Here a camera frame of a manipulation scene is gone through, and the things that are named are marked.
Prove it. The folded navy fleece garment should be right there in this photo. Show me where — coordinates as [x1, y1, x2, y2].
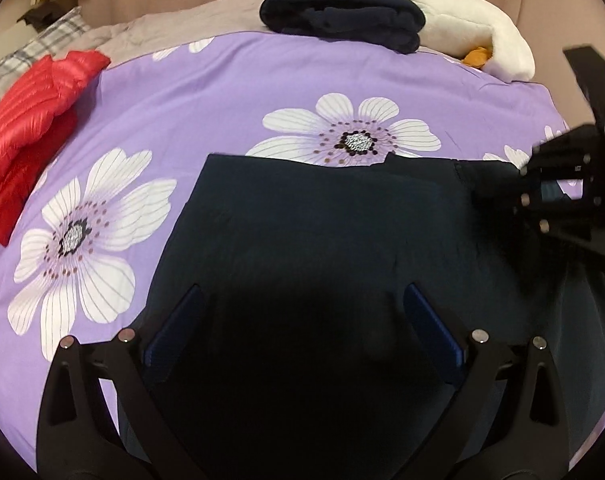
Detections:
[260, 0, 427, 55]

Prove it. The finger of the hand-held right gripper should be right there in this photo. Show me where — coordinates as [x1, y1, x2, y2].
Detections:
[563, 46, 605, 126]
[519, 122, 605, 275]

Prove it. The purple floral bed sheet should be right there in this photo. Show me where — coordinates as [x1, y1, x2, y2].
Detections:
[0, 30, 583, 461]

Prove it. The grey plaid pillow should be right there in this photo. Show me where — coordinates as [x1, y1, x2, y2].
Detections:
[0, 6, 84, 113]

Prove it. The navy zip jacket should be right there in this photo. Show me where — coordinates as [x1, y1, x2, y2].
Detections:
[117, 152, 605, 480]

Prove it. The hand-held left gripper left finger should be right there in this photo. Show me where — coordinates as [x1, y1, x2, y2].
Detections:
[36, 282, 206, 480]

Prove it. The orange soft item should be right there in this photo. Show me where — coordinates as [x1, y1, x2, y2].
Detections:
[461, 46, 494, 69]

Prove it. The red down jacket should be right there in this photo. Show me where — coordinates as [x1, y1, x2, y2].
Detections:
[0, 51, 112, 247]

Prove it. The beige blanket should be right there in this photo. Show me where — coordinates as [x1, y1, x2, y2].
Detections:
[80, 0, 269, 67]

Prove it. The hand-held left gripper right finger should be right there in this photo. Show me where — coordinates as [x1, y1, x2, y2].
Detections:
[404, 282, 569, 480]

